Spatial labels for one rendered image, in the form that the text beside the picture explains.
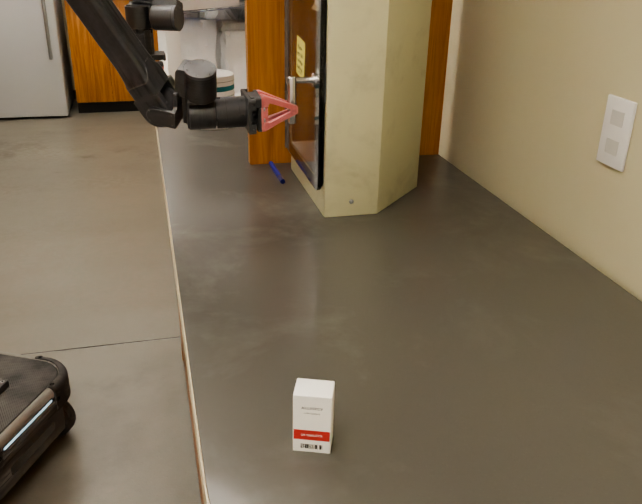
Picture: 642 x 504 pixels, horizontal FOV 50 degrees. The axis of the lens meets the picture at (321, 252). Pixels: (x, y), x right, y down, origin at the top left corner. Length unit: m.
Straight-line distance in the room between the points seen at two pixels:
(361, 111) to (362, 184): 0.14
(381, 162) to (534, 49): 0.38
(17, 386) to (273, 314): 1.31
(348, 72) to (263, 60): 0.38
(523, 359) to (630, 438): 0.18
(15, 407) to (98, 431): 0.34
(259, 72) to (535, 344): 0.94
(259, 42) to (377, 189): 0.47
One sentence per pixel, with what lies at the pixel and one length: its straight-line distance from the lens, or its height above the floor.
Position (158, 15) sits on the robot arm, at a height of 1.28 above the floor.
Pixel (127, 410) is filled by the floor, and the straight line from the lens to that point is 2.44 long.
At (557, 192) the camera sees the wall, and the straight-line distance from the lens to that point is 1.41.
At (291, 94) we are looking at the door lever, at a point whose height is 1.18.
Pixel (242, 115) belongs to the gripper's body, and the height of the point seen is 1.14.
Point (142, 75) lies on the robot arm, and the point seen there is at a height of 1.22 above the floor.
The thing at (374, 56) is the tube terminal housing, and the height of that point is 1.25.
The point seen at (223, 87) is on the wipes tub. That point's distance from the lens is 1.99.
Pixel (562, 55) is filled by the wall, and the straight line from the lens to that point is 1.40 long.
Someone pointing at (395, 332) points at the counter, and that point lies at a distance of 0.99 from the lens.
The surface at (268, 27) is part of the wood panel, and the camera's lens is 1.63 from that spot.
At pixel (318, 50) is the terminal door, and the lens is 1.30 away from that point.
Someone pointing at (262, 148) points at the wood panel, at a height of 0.98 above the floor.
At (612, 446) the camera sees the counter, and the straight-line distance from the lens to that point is 0.86.
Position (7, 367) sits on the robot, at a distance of 2.32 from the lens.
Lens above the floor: 1.45
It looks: 25 degrees down
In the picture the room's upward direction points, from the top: 1 degrees clockwise
